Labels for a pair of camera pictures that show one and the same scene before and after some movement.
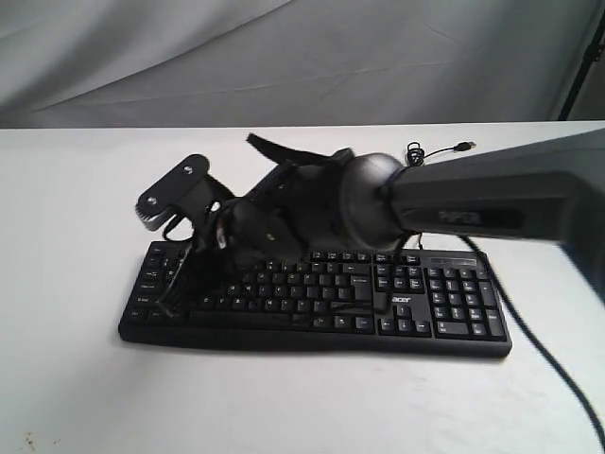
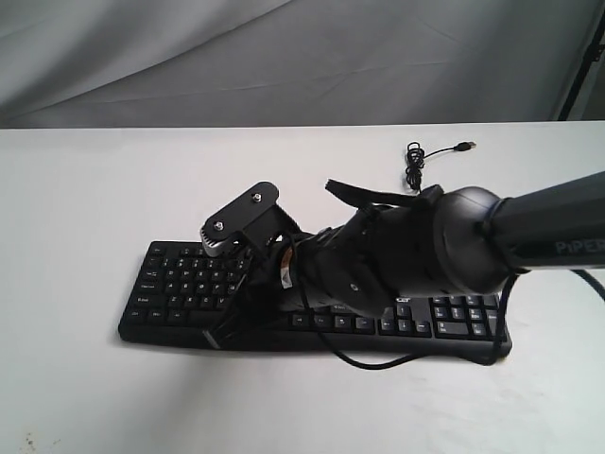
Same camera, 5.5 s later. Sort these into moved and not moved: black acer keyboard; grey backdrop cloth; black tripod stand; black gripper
Moved: black gripper
Not moved: black acer keyboard; black tripod stand; grey backdrop cloth
